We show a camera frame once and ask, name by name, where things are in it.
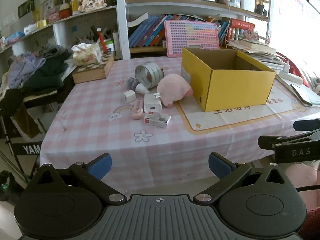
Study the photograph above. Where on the yellow cardboard box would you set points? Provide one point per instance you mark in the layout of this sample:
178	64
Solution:
223	79

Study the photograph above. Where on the red box on shelf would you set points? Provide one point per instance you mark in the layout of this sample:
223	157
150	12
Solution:
239	24

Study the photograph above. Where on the stack of papers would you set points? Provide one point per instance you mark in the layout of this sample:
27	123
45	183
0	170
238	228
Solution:
256	50

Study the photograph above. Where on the row of blue books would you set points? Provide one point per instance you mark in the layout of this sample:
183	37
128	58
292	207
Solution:
148	30

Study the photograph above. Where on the red white-capped stick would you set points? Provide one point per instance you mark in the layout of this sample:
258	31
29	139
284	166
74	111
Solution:
99	30

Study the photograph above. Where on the white yellow-bordered mat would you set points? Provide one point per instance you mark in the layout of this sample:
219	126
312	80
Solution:
281	106

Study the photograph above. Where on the pile of clothes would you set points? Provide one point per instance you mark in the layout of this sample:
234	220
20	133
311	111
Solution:
37	74

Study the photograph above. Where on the floral tissue pack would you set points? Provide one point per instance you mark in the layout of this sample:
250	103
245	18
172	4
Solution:
86	53

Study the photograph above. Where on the large white power adapter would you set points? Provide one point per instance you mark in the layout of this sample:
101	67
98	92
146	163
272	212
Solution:
152	102

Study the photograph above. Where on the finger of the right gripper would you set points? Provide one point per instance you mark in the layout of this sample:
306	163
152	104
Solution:
268	142
306	125

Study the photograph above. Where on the pink learning tablet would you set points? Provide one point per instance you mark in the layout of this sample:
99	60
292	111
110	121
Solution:
189	34

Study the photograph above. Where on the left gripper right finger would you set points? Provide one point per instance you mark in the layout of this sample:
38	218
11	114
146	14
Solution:
230	176

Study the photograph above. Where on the pink checkered tablecloth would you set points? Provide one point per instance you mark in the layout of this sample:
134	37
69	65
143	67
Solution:
94	119

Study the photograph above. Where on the grey tape roll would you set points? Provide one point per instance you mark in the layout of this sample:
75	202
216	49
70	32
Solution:
149	74

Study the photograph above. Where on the white power strip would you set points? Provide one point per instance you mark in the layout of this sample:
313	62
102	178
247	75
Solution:
285	74

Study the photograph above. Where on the white bookshelf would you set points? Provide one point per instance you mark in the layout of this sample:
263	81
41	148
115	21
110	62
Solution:
65	31

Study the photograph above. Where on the dark spray bottle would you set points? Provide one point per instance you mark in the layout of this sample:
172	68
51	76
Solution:
136	86

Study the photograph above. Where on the small white charger cube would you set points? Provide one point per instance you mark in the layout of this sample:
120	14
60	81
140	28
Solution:
129	96

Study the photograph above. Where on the green white jar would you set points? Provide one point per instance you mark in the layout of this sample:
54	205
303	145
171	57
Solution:
109	44

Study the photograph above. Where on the wooden chess box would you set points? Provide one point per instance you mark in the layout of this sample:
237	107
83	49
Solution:
94	71

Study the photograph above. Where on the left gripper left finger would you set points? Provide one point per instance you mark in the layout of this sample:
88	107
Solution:
89	176

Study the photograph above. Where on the small white red box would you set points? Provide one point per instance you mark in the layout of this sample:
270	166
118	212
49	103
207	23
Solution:
157	119

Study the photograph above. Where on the pink plush toy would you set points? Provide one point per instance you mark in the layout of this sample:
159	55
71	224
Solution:
173	88

